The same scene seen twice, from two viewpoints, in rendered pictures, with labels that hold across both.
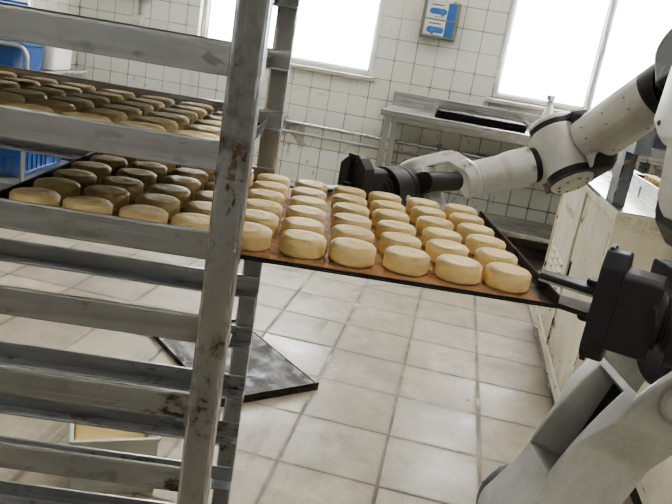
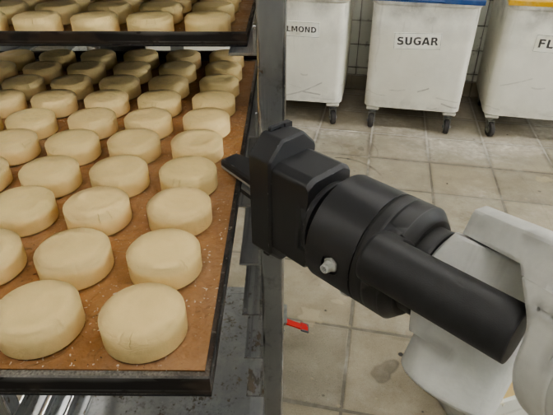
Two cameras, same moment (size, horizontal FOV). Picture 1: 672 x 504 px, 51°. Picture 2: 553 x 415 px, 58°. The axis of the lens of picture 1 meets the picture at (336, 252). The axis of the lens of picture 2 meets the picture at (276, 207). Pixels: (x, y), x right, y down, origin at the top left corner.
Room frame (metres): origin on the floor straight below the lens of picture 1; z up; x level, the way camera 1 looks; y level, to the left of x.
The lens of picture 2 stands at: (1.14, -0.38, 1.18)
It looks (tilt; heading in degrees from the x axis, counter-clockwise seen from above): 33 degrees down; 94
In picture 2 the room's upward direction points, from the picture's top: straight up
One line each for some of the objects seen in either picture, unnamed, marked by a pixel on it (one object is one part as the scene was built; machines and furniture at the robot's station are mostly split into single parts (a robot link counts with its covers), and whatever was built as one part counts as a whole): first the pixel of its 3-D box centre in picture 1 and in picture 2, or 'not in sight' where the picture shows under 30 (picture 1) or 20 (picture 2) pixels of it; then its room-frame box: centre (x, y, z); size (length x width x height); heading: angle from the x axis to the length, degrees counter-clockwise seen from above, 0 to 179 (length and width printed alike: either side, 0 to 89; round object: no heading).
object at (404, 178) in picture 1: (373, 192); (322, 217); (1.15, -0.05, 0.95); 0.12 x 0.10 x 0.13; 138
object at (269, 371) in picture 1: (231, 357); not in sight; (2.41, 0.32, 0.01); 0.60 x 0.40 x 0.03; 38
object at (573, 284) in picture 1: (569, 279); not in sight; (0.73, -0.25, 0.97); 0.06 x 0.03 x 0.02; 63
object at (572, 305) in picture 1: (562, 305); not in sight; (0.73, -0.25, 0.94); 0.06 x 0.03 x 0.02; 63
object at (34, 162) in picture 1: (12, 150); not in sight; (4.21, 2.07, 0.28); 0.56 x 0.38 x 0.20; 0
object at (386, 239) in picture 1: (399, 245); not in sight; (0.79, -0.07, 0.96); 0.05 x 0.05 x 0.02
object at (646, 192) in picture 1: (629, 181); not in sight; (2.81, -1.11, 0.88); 1.28 x 0.01 x 0.07; 171
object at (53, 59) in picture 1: (30, 49); not in sight; (4.39, 2.07, 0.89); 0.44 x 0.36 x 0.20; 91
